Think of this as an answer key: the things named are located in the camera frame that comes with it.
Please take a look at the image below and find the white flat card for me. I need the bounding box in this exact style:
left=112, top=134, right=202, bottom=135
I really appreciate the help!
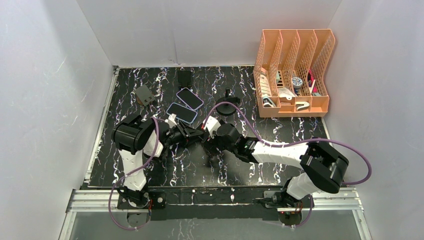
left=309, top=79, right=316, bottom=94

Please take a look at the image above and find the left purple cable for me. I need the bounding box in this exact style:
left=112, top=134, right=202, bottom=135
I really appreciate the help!
left=108, top=116, right=167, bottom=231

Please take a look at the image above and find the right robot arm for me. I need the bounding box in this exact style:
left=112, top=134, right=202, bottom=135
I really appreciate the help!
left=202, top=123, right=349, bottom=208

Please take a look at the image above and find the magenta notebook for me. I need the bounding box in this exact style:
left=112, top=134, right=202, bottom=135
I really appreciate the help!
left=307, top=70, right=317, bottom=93

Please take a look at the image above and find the orange desk file organizer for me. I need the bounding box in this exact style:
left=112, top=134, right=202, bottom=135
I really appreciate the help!
left=253, top=29, right=336, bottom=118

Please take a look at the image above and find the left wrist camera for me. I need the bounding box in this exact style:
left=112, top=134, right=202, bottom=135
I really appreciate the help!
left=164, top=113, right=177, bottom=129

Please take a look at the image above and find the round blue lid jar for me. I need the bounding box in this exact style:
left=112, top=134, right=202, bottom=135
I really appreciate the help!
left=291, top=76, right=304, bottom=90

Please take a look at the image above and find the green tall box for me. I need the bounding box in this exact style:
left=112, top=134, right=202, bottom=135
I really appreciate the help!
left=275, top=71, right=281, bottom=86

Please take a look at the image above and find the dark wooden phone stand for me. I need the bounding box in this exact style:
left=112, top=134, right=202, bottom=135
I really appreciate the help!
left=135, top=85, right=156, bottom=106

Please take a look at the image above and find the white oval label pack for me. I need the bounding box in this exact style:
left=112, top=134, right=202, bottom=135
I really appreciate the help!
left=259, top=72, right=272, bottom=96

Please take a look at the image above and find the teal stapler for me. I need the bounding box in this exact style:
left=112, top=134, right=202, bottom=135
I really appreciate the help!
left=262, top=95, right=276, bottom=108

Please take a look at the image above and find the black round base phone stand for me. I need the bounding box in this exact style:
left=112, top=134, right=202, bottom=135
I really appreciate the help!
left=215, top=87, right=241, bottom=116

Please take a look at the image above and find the blue case phone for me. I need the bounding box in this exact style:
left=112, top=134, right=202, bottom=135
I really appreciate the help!
left=166, top=102, right=198, bottom=124

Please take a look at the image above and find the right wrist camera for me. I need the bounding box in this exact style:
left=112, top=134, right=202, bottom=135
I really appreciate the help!
left=203, top=116, right=221, bottom=138

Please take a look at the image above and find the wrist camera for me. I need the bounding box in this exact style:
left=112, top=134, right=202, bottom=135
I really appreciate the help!
left=203, top=116, right=221, bottom=138
left=164, top=113, right=177, bottom=129

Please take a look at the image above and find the purple case phone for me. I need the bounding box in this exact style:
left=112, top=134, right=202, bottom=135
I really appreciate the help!
left=176, top=87, right=204, bottom=111

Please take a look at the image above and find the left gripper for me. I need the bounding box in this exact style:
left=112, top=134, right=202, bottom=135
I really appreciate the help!
left=165, top=120, right=204, bottom=147

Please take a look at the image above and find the black folding phone stand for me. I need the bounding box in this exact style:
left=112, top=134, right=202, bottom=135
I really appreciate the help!
left=177, top=70, right=192, bottom=90

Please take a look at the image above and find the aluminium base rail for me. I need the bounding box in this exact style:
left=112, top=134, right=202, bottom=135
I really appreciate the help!
left=59, top=187, right=372, bottom=240

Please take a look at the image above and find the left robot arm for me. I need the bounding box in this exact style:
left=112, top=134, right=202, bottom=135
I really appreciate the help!
left=111, top=114, right=205, bottom=209

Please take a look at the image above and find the white plastic packet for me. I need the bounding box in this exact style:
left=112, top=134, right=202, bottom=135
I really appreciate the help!
left=277, top=87, right=296, bottom=101

